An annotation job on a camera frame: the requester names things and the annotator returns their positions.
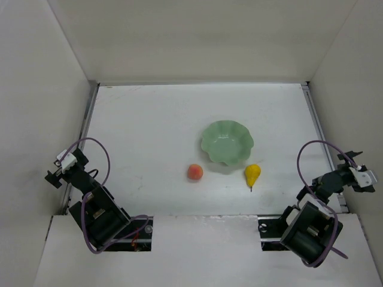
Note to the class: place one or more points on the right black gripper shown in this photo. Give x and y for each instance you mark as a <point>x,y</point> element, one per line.
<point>344,168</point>

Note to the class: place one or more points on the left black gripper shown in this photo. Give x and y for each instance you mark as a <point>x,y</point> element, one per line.
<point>55,176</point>

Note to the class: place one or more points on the fake yellow pear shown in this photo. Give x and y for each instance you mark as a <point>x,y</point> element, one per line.
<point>252,173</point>

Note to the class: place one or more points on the fake peach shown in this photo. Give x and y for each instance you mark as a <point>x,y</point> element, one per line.
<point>195,172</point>

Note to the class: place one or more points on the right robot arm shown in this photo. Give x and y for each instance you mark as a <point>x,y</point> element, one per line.
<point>312,226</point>

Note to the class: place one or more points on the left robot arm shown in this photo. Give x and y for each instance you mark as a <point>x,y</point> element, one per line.
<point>102,218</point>

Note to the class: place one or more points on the green scalloped fruit bowl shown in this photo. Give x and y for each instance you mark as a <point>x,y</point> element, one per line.
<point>227,142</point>

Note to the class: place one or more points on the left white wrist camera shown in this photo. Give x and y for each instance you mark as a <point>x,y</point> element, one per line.
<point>65,160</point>

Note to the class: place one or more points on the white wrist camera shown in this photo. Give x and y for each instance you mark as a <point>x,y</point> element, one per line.
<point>65,160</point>
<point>362,177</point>

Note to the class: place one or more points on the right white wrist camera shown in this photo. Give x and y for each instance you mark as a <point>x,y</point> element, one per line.
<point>362,177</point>

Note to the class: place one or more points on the right aluminium frame rail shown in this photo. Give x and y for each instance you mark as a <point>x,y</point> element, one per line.
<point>341,205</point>

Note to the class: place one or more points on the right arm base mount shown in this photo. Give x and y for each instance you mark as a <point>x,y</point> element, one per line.
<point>271,229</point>

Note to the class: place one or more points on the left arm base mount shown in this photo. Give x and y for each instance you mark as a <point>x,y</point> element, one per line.
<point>136,237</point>

